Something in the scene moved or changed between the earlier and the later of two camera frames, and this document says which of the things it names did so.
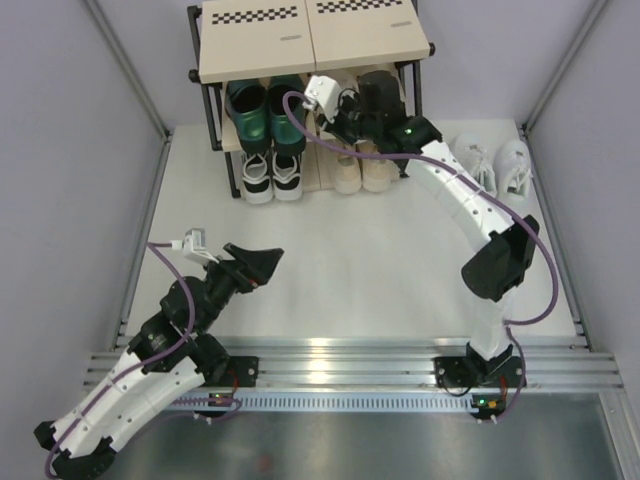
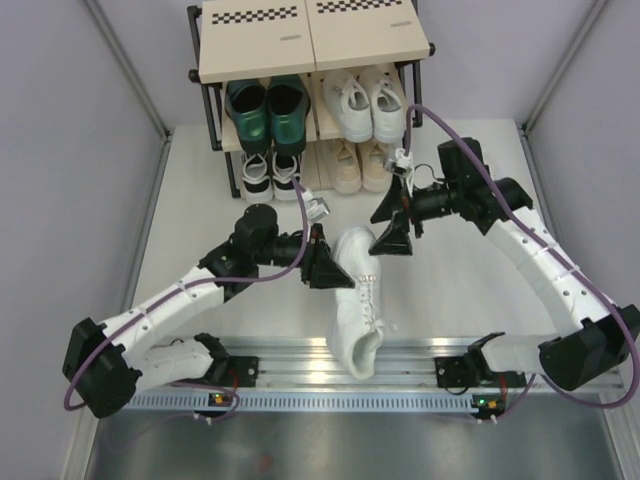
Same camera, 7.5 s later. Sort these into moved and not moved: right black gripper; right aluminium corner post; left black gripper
Moved: left black gripper; right black gripper
Not moved: right aluminium corner post
